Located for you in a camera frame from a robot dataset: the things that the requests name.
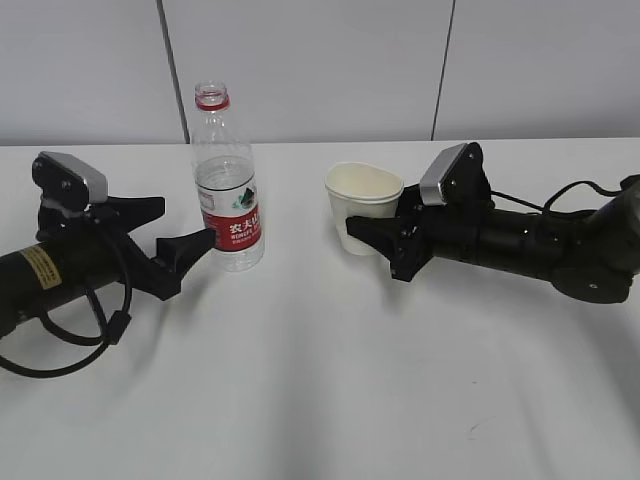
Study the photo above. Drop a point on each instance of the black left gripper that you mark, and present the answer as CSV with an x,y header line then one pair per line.
x,y
97,242

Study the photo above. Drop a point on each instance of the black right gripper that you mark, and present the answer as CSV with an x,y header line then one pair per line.
x,y
447,231

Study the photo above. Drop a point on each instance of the white paper cup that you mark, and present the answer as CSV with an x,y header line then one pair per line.
x,y
359,189

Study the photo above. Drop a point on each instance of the clear water bottle red label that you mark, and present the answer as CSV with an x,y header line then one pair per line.
x,y
225,180

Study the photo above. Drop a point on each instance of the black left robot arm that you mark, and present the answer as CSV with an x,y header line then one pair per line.
x,y
36,280

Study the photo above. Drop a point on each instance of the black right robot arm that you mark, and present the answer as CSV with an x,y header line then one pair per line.
x,y
588,255

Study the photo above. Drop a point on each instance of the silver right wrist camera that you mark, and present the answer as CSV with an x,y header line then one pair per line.
x,y
432,183

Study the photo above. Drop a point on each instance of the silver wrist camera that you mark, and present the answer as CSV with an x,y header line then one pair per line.
x,y
432,183
68,184

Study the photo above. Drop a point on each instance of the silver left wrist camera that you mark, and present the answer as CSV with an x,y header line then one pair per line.
x,y
68,184

